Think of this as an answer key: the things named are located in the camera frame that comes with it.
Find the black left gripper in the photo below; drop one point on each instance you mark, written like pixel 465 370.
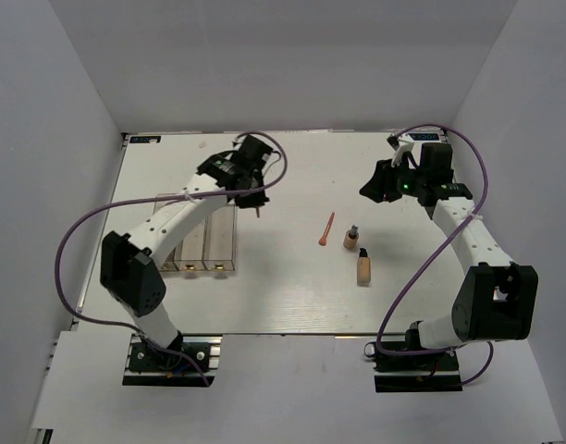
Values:
pixel 257 200

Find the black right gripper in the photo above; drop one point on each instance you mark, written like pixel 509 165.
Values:
pixel 381 183

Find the small foundation bottle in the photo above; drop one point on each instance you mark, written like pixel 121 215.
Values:
pixel 351 238

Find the tall foundation bottle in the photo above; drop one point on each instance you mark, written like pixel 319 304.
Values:
pixel 363 270

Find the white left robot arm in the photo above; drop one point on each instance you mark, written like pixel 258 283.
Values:
pixel 130 261

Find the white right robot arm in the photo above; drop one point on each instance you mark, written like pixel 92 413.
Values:
pixel 496 300

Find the right clear organizer bin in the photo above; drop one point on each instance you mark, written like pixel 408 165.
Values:
pixel 220 240

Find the middle clear organizer bin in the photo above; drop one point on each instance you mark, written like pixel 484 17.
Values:
pixel 188 255

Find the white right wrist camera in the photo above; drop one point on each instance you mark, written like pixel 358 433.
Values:
pixel 401 144

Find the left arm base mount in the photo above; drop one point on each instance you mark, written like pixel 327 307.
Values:
pixel 147 367

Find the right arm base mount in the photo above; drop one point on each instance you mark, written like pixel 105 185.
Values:
pixel 439 372

